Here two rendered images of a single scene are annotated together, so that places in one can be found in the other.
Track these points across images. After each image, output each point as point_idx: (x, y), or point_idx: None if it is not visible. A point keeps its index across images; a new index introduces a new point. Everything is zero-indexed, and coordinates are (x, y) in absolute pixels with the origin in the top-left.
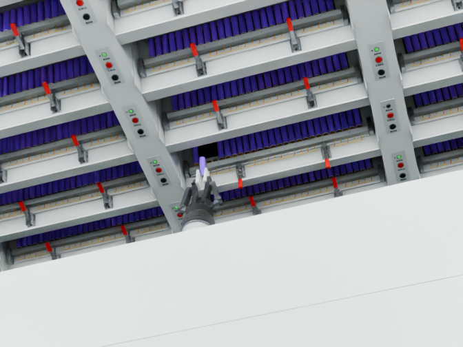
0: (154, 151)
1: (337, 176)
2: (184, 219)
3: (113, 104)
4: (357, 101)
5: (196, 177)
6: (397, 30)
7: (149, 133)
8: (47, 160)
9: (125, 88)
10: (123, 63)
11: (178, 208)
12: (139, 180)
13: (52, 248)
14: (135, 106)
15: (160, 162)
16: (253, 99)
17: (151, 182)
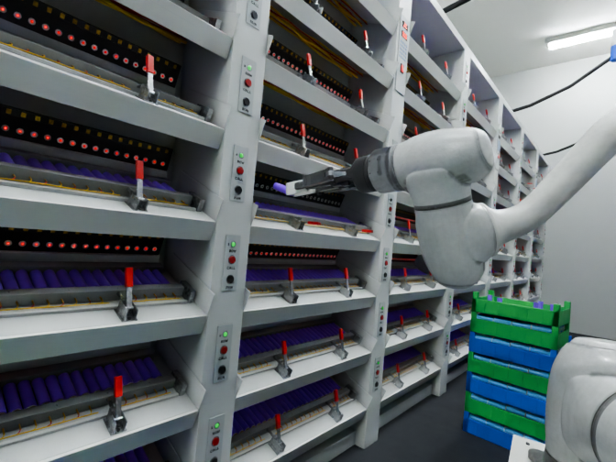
0: (246, 141)
1: (335, 278)
2: (379, 149)
3: (236, 44)
4: None
5: (299, 180)
6: (401, 140)
7: (252, 112)
8: (70, 72)
9: (255, 37)
10: (267, 9)
11: (331, 168)
12: (180, 201)
13: None
14: (255, 66)
15: (246, 159)
16: (314, 154)
17: (223, 186)
